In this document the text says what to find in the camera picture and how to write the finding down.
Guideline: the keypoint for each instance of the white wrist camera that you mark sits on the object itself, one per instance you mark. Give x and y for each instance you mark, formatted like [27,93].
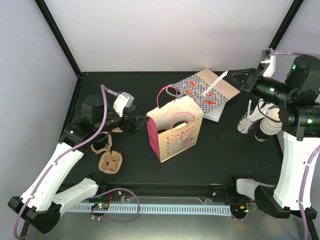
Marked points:
[268,62]
[123,100]

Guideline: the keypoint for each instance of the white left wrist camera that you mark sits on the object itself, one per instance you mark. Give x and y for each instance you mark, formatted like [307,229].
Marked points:
[123,100]

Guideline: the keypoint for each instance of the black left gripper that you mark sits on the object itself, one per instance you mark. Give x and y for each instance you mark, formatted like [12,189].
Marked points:
[133,128]

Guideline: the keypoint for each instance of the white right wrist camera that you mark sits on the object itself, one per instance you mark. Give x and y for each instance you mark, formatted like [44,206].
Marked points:
[268,62]

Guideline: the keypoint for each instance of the cream pink Cakes paper bag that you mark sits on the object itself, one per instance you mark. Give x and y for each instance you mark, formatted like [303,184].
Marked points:
[170,143]

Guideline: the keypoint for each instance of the light blue paper bag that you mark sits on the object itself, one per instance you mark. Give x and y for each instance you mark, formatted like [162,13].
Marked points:
[215,114]

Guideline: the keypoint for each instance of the white slotted cable rail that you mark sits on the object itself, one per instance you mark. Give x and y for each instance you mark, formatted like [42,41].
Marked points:
[155,209]

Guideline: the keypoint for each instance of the white straw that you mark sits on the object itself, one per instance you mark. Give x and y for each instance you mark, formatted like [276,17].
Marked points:
[224,74]

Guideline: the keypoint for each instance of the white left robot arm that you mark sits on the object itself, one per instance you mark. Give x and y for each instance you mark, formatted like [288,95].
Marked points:
[41,205]

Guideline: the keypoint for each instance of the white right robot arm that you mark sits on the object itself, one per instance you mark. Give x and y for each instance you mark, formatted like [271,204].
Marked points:
[299,114]

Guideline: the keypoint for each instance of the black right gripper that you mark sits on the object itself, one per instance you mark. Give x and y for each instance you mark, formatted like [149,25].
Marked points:
[251,82]

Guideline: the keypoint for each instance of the blue checkered bakery paper bag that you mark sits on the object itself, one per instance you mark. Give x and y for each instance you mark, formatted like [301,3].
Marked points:
[207,95]

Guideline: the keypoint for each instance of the tall white paper cup stack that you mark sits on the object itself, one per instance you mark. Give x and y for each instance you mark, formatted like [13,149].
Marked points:
[271,124]

